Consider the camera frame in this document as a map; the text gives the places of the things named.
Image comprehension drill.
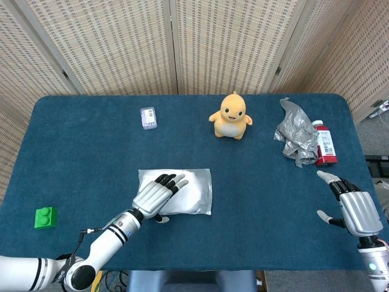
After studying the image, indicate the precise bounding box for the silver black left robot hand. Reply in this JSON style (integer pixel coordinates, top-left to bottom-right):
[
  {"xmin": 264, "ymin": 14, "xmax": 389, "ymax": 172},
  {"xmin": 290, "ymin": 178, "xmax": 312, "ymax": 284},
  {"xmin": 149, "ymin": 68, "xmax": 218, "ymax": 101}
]
[{"xmin": 131, "ymin": 173, "xmax": 190, "ymax": 224}]

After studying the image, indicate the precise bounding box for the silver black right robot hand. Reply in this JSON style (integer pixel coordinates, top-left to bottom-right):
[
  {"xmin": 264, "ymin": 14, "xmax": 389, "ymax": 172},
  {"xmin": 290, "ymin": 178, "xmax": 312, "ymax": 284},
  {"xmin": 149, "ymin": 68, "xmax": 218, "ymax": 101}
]
[{"xmin": 315, "ymin": 170, "xmax": 384, "ymax": 238}]

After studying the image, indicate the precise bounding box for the frosted translucent plastic bag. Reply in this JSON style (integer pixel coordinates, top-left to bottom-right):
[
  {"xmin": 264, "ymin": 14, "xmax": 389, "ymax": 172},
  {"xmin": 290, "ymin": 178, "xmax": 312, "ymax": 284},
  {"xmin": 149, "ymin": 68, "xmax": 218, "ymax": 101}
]
[{"xmin": 137, "ymin": 168, "xmax": 213, "ymax": 216}]

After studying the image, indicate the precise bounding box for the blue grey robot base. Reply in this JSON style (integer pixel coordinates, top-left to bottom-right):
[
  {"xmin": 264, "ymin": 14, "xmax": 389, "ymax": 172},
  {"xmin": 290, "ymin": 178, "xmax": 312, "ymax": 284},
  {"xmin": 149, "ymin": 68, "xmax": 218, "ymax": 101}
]
[{"xmin": 126, "ymin": 269, "xmax": 258, "ymax": 292}]

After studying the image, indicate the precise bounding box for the grey bag on floor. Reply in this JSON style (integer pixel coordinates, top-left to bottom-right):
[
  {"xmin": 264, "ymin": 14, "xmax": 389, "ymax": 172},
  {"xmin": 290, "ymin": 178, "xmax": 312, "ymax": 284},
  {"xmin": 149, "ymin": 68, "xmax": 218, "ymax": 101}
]
[{"xmin": 373, "ymin": 179, "xmax": 389, "ymax": 220}]

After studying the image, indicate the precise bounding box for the crumpled grey plastic bag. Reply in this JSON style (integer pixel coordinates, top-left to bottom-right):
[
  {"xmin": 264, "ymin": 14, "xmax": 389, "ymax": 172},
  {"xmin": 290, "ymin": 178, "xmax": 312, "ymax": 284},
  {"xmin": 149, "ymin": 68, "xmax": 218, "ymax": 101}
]
[{"xmin": 273, "ymin": 97, "xmax": 320, "ymax": 168}]

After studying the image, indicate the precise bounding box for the black equipment case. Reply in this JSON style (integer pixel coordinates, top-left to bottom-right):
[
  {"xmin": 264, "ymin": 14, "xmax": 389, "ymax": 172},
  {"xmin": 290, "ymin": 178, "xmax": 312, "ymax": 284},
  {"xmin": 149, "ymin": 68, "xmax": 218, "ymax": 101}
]
[{"xmin": 364, "ymin": 154, "xmax": 389, "ymax": 177}]

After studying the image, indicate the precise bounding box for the blue felt tablecloth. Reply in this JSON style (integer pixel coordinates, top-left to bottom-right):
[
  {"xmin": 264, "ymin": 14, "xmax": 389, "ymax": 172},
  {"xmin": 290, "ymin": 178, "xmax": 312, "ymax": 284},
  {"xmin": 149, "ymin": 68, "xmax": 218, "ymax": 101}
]
[{"xmin": 0, "ymin": 93, "xmax": 389, "ymax": 272}]

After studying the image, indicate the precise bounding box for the red juice bottle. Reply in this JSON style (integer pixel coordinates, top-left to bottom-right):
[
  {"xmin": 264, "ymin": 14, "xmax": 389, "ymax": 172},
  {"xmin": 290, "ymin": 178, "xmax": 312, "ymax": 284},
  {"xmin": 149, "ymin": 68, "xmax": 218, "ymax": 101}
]
[{"xmin": 312, "ymin": 120, "xmax": 339, "ymax": 167}]

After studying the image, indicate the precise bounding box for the small purple clear case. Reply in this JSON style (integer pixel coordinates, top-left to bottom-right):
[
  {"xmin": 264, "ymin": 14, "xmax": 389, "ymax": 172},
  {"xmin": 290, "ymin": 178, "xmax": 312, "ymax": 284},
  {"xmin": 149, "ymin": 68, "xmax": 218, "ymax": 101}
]
[{"xmin": 140, "ymin": 106, "xmax": 159, "ymax": 131}]

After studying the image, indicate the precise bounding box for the orange plush dinosaur toy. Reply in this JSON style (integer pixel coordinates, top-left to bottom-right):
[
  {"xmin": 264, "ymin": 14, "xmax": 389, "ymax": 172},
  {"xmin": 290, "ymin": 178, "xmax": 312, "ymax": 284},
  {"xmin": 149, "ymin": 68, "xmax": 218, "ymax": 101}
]
[{"xmin": 208, "ymin": 91, "xmax": 253, "ymax": 141}]

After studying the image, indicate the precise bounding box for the green toy building brick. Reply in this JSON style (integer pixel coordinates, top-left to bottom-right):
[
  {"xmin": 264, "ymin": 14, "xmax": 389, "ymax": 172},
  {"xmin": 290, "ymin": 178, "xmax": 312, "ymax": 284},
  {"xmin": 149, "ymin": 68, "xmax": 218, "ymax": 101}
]
[{"xmin": 33, "ymin": 206, "xmax": 58, "ymax": 230}]

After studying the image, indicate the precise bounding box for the white power strip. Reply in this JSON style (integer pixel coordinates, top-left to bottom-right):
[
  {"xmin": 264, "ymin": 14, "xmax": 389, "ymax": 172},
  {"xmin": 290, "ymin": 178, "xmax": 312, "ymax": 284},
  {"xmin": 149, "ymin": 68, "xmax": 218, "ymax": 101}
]
[{"xmin": 369, "ymin": 99, "xmax": 389, "ymax": 119}]

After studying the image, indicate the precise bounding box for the woven beige folding screen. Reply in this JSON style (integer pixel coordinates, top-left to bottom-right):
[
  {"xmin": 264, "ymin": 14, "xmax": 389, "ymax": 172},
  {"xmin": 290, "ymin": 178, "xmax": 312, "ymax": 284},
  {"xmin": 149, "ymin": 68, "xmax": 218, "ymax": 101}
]
[{"xmin": 0, "ymin": 0, "xmax": 389, "ymax": 204}]

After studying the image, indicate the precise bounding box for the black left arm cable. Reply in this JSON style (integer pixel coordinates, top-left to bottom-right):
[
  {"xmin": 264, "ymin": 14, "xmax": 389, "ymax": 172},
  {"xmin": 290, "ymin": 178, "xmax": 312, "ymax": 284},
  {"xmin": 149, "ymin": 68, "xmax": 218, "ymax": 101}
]
[{"xmin": 62, "ymin": 227, "xmax": 104, "ymax": 274}]

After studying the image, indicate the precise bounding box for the black floor cable bundle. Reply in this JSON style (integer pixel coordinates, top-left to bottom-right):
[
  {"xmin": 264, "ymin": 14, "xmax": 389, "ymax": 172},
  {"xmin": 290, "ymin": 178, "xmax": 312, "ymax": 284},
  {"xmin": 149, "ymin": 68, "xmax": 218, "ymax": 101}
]
[{"xmin": 91, "ymin": 270, "xmax": 130, "ymax": 292}]

